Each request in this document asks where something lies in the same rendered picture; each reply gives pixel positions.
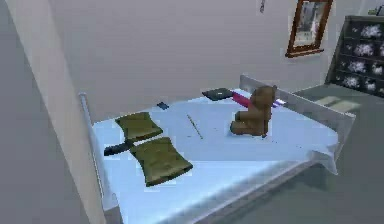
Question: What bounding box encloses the thin olive pencil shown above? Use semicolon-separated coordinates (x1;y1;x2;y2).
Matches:
186;114;204;140

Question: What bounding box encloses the black laptop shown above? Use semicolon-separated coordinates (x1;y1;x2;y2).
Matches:
201;87;234;102

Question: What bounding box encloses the magenta book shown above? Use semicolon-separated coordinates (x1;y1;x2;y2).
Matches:
231;91;252;109

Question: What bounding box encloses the olive green pillow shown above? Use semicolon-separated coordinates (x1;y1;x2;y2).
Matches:
130;136;194;188
115;111;164;143

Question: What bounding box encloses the brown teddy bear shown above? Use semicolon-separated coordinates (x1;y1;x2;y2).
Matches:
229;85;278;138

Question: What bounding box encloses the pale blue bed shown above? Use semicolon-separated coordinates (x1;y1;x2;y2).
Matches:
78;73;357;224

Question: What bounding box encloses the black remote control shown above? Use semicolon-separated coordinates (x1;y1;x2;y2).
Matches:
103;141;135;157

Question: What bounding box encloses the dark shelf with white items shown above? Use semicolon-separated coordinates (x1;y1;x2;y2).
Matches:
324;14;384;99

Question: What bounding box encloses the brown framed wall picture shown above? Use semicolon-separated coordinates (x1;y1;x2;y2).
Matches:
285;0;334;59

